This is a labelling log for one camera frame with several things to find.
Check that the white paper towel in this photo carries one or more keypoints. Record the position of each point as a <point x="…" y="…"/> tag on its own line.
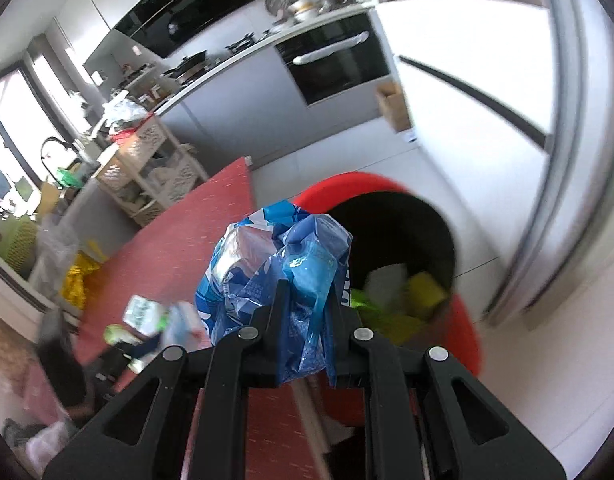
<point x="387" y="280"/>

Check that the green and white plastic bag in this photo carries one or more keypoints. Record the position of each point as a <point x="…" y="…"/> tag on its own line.
<point x="387" y="322"/>

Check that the white bottle green cap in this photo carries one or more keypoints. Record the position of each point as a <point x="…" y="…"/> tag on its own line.
<point x="144" y="312"/>

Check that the stack of white bowls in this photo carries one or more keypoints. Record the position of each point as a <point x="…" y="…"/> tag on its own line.
<point x="304" y="7"/>

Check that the beige plastic storage cart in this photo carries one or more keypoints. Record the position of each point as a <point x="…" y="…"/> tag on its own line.
<point x="147" y="170"/>

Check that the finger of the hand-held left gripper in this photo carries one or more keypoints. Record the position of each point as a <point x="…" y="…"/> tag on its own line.
<point x="112" y="365"/>

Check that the red stool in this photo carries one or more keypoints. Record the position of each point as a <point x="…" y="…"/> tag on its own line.
<point x="462" y="330"/>

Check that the black wok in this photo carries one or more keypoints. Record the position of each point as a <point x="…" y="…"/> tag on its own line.
<point x="189" y="62"/>

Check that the black trash bin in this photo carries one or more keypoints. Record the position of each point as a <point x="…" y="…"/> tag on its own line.
<point x="387" y="230"/>

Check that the black range hood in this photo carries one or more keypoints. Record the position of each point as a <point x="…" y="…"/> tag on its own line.
<point x="187" y="10"/>

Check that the black gas stove burner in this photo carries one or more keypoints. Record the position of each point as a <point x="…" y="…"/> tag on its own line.
<point x="242" y="43"/>

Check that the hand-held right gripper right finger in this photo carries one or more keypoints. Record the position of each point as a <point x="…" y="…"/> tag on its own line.
<point x="387" y="410"/>

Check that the black built-in oven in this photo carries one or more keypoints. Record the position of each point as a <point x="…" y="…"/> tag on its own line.
<point x="337" y="60"/>

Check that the red basket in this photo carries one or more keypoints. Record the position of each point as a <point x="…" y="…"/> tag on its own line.
<point x="127" y="132"/>

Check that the white refrigerator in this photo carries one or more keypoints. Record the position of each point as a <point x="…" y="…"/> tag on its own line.
<point x="462" y="70"/>

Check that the white upper cabinets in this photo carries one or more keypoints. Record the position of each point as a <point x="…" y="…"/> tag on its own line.
<point x="87" y="5"/>

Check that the yellow sponge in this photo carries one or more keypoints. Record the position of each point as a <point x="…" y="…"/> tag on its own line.
<point x="427" y="292"/>

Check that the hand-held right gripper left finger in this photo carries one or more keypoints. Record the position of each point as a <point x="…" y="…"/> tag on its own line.
<point x="222" y="400"/>

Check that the round fan-shaped strainer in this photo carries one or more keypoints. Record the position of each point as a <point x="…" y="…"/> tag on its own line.
<point x="277" y="1"/>

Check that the dark kitchen faucet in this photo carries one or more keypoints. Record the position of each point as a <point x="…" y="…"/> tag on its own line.
<point x="49" y="145"/>

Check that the blue plastic bag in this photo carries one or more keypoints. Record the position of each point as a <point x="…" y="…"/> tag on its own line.
<point x="267" y="260"/>

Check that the clear plastic bag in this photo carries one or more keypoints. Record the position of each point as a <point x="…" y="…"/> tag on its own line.
<point x="52" y="255"/>

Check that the small cardboard box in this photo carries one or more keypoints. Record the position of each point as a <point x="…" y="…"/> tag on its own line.
<point x="394" y="107"/>

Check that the sliding door frame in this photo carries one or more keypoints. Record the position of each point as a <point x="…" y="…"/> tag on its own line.
<point x="562" y="135"/>

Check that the gold foil bag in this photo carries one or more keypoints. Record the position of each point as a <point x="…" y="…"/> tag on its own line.
<point x="79" y="280"/>

